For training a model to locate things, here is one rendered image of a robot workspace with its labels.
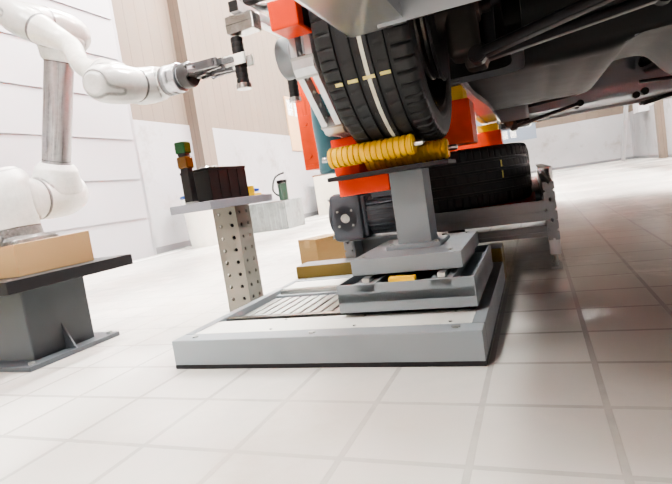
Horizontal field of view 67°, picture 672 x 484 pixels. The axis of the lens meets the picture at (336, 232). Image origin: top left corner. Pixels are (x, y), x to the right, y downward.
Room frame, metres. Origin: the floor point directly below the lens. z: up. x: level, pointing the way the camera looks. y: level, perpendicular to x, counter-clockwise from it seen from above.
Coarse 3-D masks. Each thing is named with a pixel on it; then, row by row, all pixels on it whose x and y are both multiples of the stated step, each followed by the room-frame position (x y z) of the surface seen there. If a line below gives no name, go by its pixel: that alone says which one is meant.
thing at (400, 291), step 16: (480, 256) 1.57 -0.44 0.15; (416, 272) 1.47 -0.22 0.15; (432, 272) 1.43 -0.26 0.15; (448, 272) 1.27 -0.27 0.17; (464, 272) 1.36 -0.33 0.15; (480, 272) 1.32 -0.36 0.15; (352, 288) 1.31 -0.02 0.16; (368, 288) 1.29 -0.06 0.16; (384, 288) 1.28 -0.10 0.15; (400, 288) 1.26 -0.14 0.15; (416, 288) 1.25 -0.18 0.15; (432, 288) 1.23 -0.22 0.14; (448, 288) 1.22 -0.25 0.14; (464, 288) 1.20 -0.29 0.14; (480, 288) 1.28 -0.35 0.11; (352, 304) 1.31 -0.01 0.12; (368, 304) 1.30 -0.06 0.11; (384, 304) 1.28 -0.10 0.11; (400, 304) 1.26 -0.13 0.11; (416, 304) 1.25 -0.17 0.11; (432, 304) 1.23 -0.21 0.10; (448, 304) 1.22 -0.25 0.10; (464, 304) 1.20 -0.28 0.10
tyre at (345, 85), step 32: (320, 32) 1.23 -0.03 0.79; (384, 32) 1.18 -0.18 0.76; (320, 64) 1.26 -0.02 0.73; (352, 64) 1.23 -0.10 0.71; (384, 64) 1.21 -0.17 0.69; (416, 64) 1.20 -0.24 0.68; (352, 96) 1.27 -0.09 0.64; (384, 96) 1.27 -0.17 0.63; (416, 96) 1.24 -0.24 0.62; (448, 96) 1.62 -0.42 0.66; (352, 128) 1.36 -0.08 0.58; (384, 128) 1.35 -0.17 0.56; (416, 128) 1.36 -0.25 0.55; (448, 128) 1.53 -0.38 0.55
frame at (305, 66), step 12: (312, 36) 1.31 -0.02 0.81; (300, 48) 1.34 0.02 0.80; (312, 48) 1.30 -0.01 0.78; (300, 60) 1.31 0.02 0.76; (312, 60) 1.30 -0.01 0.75; (300, 72) 1.32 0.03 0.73; (312, 72) 1.31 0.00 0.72; (300, 84) 1.35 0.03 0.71; (312, 84) 1.38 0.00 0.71; (324, 84) 1.34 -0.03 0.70; (312, 96) 1.37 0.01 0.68; (324, 96) 1.36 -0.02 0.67; (312, 108) 1.40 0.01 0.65; (324, 108) 1.44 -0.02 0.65; (324, 120) 1.42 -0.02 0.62; (336, 120) 1.42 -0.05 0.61; (324, 132) 1.46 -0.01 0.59; (336, 132) 1.45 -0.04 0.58; (348, 132) 1.47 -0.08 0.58
